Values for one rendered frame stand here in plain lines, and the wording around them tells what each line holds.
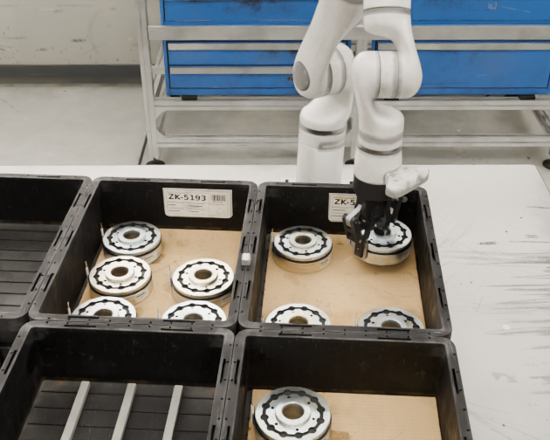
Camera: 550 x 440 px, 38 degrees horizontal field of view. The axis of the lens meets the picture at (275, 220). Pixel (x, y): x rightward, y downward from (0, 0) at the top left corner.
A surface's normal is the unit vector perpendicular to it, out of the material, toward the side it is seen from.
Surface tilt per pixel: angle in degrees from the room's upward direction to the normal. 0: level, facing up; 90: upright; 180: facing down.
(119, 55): 90
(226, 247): 0
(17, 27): 90
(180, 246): 0
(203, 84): 90
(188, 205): 90
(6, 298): 0
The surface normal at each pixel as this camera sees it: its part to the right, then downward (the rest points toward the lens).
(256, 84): 0.00, 0.55
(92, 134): 0.00, -0.83
